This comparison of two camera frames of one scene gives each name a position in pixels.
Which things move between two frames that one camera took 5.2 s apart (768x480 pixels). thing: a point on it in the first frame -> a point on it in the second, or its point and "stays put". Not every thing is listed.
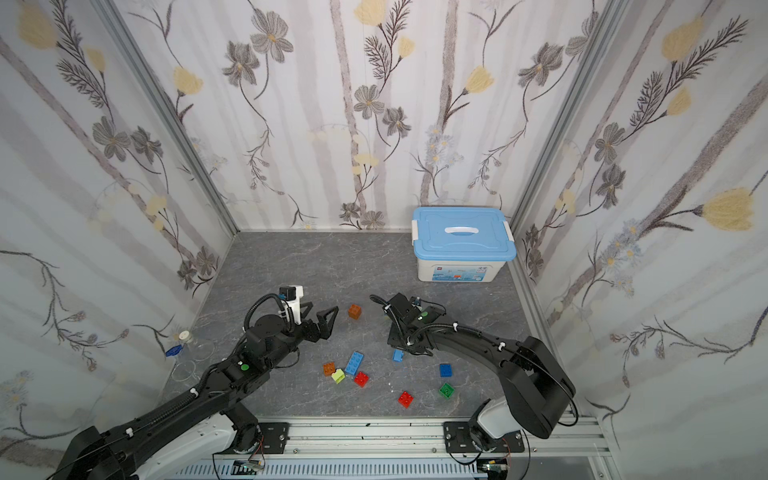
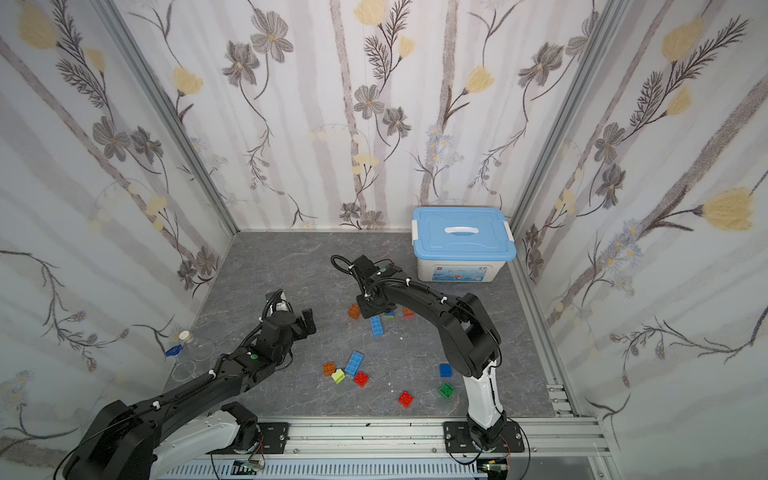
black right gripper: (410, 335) -> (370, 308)
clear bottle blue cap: (182, 369) stays put
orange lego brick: (354, 311) stays put
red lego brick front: (405, 399) stays put
